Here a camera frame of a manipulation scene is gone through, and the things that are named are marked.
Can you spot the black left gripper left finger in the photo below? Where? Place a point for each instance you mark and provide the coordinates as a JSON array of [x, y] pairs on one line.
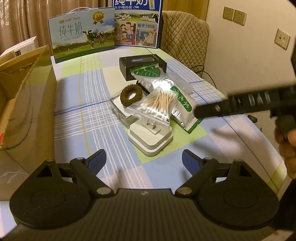
[[58, 194]]

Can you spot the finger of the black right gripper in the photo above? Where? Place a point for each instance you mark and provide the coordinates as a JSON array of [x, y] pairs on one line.
[[279, 101]]

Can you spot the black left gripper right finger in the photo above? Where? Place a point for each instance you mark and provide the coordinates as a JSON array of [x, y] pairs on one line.
[[231, 195]]

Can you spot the silver green tea pouch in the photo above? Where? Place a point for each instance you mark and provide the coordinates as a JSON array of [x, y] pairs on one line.
[[151, 77]]

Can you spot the white power adapter plug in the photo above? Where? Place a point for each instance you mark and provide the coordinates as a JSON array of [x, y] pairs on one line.
[[149, 138]]

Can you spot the cotton swabs plastic bag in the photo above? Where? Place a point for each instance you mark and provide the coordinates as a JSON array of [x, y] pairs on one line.
[[155, 108]]

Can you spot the dark brown hair scrunchie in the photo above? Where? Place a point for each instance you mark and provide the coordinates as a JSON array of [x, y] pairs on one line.
[[131, 94]]

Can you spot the black product box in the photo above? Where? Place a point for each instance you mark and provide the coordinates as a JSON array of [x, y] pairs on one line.
[[129, 62]]

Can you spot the person's right hand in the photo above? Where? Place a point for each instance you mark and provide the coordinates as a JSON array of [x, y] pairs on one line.
[[287, 150]]

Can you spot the brown cardboard box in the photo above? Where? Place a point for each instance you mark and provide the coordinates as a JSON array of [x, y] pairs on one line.
[[28, 92]]

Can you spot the plaid tablecloth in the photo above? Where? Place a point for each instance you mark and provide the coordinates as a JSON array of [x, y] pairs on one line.
[[180, 172]]

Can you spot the quilted beige chair cover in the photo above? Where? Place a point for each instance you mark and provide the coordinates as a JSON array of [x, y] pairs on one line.
[[185, 38]]

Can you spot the white appliance box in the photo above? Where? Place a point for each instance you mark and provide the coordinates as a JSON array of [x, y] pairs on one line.
[[23, 47]]

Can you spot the dark blue milk carton box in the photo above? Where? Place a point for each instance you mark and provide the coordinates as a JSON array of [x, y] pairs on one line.
[[137, 22]]

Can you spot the light blue milk carton box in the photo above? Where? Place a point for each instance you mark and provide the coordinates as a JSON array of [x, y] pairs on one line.
[[82, 32]]

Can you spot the beige curtain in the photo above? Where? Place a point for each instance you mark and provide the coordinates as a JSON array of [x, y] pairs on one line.
[[23, 19]]

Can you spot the single wall socket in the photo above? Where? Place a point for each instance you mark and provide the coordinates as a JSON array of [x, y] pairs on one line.
[[282, 39]]

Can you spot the double wall socket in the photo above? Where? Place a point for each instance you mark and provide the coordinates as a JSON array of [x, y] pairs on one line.
[[234, 15]]

